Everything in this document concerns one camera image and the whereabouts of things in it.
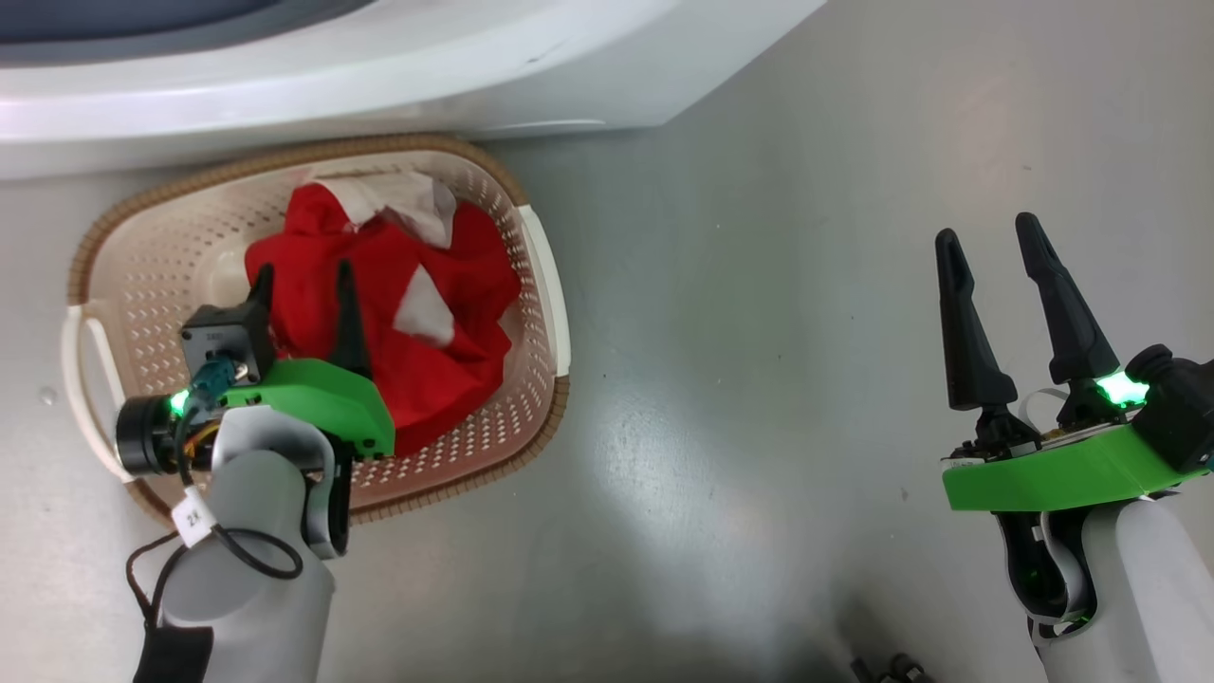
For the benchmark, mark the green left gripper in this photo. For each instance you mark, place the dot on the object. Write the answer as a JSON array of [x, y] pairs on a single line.
[[322, 398]]

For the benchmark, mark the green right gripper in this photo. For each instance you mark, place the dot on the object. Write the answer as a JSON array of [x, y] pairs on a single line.
[[1062, 470]]

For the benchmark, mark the red and white garment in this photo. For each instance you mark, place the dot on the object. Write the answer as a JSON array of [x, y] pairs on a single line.
[[408, 332]]

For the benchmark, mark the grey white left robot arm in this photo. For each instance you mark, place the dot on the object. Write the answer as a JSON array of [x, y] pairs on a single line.
[[256, 493]]

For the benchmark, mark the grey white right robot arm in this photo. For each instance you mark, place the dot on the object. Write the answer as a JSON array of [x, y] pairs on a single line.
[[1138, 588]]

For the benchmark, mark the cream basket with brown rim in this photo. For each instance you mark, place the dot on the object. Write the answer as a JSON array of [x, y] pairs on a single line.
[[161, 266]]

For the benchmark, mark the white front-load washing machine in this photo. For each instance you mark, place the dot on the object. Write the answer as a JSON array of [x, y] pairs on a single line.
[[379, 85]]

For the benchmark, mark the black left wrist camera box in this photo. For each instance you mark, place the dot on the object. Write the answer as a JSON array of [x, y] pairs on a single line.
[[228, 341]]

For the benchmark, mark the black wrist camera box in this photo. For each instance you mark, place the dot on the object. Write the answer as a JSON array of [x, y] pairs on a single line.
[[228, 341], [1181, 408]]

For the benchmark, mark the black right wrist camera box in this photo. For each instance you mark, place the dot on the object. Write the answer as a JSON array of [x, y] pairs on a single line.
[[1181, 408]]

